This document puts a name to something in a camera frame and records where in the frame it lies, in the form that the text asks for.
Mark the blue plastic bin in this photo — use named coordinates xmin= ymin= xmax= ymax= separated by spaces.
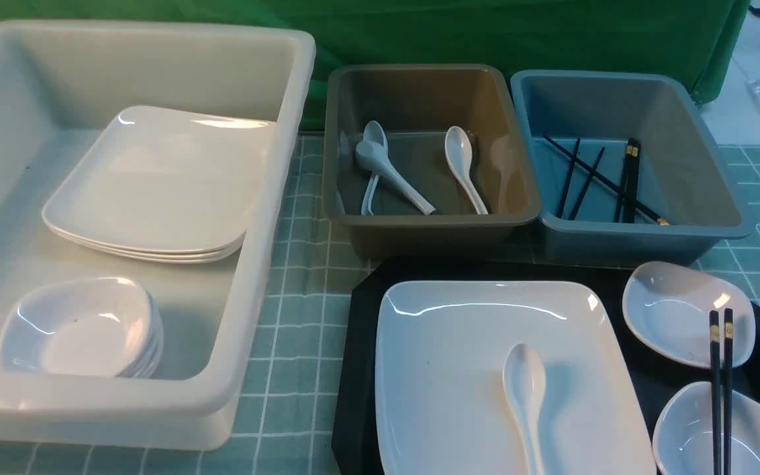
xmin=510 ymin=70 xmax=755 ymax=267

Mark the white spoon in bin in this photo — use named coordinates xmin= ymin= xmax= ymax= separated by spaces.
xmin=444 ymin=126 xmax=489 ymax=214

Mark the large white square plate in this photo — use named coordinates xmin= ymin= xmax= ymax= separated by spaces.
xmin=375 ymin=280 xmax=656 ymax=474

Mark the large white plastic tub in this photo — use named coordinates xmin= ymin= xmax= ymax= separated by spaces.
xmin=0 ymin=19 xmax=316 ymax=451

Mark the stack of white bowls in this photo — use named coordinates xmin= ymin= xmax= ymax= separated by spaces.
xmin=0 ymin=276 xmax=165 ymax=379

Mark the stack of white plates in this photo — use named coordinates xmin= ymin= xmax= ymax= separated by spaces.
xmin=42 ymin=105 xmax=276 ymax=263

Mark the grey-white spoon on top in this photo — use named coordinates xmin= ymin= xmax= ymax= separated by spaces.
xmin=356 ymin=139 xmax=437 ymax=214

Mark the green checked tablecloth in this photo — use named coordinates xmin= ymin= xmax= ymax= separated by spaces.
xmin=0 ymin=137 xmax=760 ymax=474

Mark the white ceramic spoon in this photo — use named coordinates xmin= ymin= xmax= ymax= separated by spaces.
xmin=503 ymin=343 xmax=546 ymax=474

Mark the black serving tray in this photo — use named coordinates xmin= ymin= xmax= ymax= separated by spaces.
xmin=331 ymin=256 xmax=760 ymax=474

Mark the black chopstick in bin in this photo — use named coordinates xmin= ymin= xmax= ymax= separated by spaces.
xmin=568 ymin=147 xmax=606 ymax=220
xmin=557 ymin=138 xmax=581 ymax=218

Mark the long diagonal black chopstick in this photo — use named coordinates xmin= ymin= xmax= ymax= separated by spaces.
xmin=543 ymin=135 xmax=672 ymax=226

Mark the brown plastic bin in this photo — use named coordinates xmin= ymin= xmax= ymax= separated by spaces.
xmin=322 ymin=64 xmax=541 ymax=261

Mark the white bowl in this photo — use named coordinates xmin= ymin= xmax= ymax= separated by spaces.
xmin=652 ymin=381 xmax=760 ymax=474
xmin=621 ymin=261 xmax=757 ymax=369

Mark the white spoon underneath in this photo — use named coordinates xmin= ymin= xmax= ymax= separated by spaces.
xmin=361 ymin=120 xmax=388 ymax=216

